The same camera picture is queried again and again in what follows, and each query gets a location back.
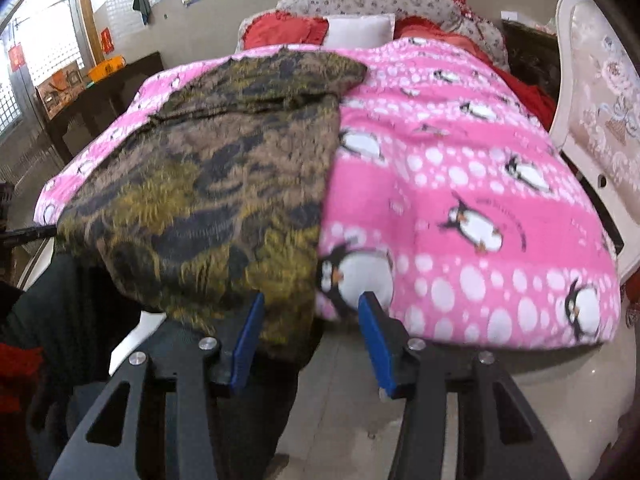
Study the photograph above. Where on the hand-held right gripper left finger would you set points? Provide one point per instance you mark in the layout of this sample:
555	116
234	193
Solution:
247	345

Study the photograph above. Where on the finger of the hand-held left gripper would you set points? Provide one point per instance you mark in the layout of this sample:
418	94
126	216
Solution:
27	234

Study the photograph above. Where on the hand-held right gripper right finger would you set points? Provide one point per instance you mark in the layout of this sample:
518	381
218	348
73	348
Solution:
375	345

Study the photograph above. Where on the dark floral patterned garment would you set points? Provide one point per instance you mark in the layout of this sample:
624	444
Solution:
200	185

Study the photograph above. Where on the person's legs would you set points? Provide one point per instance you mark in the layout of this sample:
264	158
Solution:
90	310

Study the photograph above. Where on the red cloth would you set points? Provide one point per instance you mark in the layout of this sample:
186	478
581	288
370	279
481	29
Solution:
20	375

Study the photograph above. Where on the dark wooden table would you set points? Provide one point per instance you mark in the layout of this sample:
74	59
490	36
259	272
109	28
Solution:
100	105

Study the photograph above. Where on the framed picture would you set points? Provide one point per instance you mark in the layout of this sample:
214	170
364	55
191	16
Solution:
62	87

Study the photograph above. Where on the orange basket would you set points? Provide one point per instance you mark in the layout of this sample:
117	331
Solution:
106	69

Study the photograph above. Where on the latticed glass door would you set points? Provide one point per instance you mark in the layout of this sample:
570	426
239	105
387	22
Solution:
40	35

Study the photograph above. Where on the pink penguin print blanket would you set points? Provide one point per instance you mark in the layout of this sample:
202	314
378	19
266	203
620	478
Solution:
450	160

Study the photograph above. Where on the dark hanging cloth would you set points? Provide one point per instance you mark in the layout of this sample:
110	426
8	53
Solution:
141	2

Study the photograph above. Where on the red bed sheet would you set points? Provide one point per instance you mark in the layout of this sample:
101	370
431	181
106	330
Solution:
530	100

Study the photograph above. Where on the white pillow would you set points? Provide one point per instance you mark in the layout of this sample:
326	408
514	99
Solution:
357	30

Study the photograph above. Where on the dark carved wooden cabinet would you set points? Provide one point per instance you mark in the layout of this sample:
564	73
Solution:
530	55

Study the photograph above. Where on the red wall sign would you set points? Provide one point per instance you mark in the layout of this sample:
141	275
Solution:
106	40

